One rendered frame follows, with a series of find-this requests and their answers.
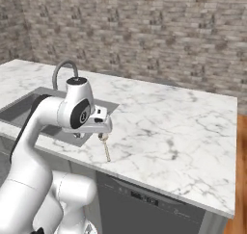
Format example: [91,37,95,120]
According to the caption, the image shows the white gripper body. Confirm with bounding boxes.
[62,115,114,136]

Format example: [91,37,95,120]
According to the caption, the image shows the wooden dish brush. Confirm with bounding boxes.
[97,132,112,164]

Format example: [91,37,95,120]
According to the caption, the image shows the grey sink basin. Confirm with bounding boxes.
[0,86,121,147]

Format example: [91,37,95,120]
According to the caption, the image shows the grey curved tap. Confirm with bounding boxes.
[51,59,80,91]

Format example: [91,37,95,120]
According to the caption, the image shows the dark grey dishwasher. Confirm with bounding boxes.
[96,169,206,234]

